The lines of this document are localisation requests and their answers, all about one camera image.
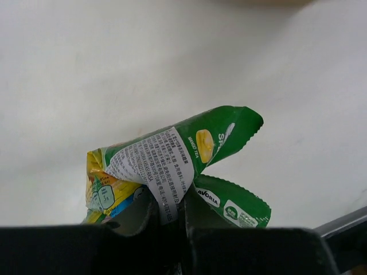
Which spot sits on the green snack bag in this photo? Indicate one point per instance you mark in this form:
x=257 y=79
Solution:
x=169 y=162

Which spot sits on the aluminium front rail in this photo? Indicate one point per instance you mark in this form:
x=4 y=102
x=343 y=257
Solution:
x=346 y=239

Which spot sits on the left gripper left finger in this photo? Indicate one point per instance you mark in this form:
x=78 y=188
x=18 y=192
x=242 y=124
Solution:
x=126 y=244

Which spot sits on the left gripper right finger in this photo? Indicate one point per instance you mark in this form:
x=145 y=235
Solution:
x=212 y=246

